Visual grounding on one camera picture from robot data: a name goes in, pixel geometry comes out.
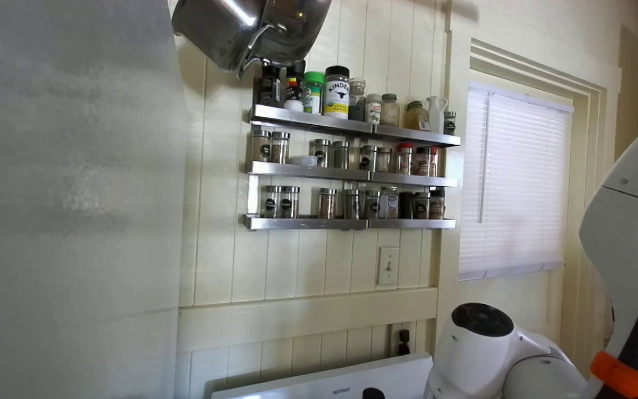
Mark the small glass spice jar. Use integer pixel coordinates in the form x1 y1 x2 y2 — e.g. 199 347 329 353
430 187 448 223
278 185 301 219
341 185 364 223
374 144 396 175
411 189 431 223
317 187 339 223
357 142 378 174
378 185 400 223
269 128 292 166
358 185 380 223
259 185 281 219
329 141 352 170
307 137 333 168

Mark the three-tier steel spice rack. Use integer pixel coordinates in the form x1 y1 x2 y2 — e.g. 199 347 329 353
241 103 463 234

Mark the dark spice jar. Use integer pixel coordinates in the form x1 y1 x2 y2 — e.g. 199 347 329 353
396 189 416 223

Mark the small red white bottle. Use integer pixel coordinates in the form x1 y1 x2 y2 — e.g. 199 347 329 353
281 76 306 116

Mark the white label spice jar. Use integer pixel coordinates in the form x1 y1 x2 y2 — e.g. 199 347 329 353
364 93 386 126

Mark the large bottle yellow label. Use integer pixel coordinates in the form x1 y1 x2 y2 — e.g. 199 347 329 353
322 65 352 122

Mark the slim glass bottle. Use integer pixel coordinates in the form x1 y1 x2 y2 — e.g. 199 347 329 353
347 78 367 122

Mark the green lid bottle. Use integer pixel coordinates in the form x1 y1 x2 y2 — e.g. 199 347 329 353
301 71 326 118

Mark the tall dark bottle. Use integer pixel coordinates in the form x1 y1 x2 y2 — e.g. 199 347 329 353
254 63 284 110

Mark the clear glass jar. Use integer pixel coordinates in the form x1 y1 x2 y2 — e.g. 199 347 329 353
378 91 404 128

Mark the amber glass jar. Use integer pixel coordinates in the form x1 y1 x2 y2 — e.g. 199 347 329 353
404 101 426 131

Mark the small dark jar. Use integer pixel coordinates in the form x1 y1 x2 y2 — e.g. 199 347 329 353
441 110 459 137

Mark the hanging stainless steel pot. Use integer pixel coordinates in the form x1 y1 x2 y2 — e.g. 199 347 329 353
168 0 270 74
247 0 334 71

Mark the white blind wand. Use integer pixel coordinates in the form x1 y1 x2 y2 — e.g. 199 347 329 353
476 91 493 225

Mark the white gas stove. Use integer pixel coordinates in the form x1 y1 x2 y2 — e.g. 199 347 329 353
209 353 438 399

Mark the white window blind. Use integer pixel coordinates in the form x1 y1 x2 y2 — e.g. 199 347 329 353
459 87 573 279

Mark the cream wooden door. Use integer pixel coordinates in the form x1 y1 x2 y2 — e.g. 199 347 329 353
455 74 580 341

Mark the white refrigerator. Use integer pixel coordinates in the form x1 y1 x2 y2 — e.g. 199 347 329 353
0 0 188 399

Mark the white light switch plate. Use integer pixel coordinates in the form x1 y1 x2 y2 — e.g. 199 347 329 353
374 244 400 289

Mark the wall outlet with black plug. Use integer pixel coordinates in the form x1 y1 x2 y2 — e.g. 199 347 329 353
387 322 415 360

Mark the narrow orange strap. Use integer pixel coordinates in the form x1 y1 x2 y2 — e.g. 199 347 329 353
589 350 638 399

